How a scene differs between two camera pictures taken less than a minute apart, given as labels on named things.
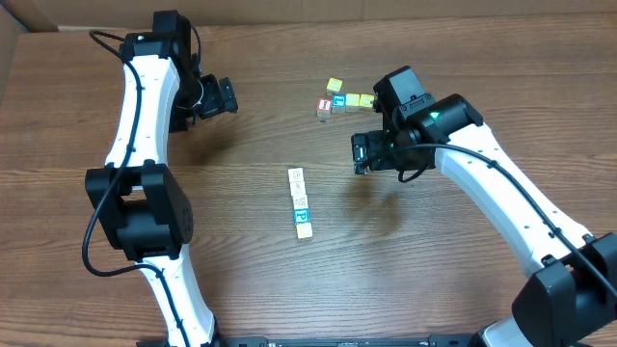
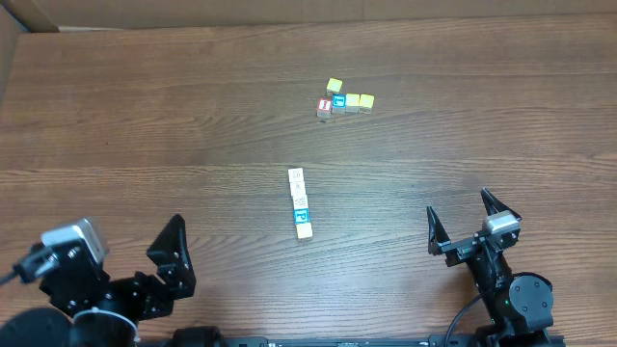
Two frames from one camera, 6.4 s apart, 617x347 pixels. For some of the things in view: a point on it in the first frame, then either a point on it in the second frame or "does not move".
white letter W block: [300, 201] does not move
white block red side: [298, 188] does not move
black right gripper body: [362, 152] → [469, 245]
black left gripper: [227, 95] → [146, 287]
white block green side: [296, 174] does not move
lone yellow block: [304, 230] does not move
